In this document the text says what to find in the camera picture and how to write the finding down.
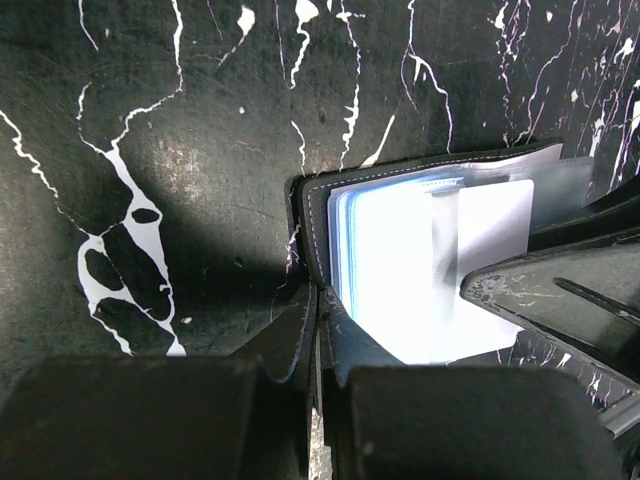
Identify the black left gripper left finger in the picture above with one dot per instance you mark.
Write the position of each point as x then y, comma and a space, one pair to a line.
241, 416

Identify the black leather card holder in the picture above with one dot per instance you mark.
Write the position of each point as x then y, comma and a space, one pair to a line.
367, 232

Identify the white credit card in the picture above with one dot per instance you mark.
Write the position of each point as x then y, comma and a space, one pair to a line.
472, 228

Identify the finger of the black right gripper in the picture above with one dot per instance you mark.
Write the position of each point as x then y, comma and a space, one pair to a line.
616, 212
583, 297

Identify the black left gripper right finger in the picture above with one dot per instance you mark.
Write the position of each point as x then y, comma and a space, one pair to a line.
384, 420

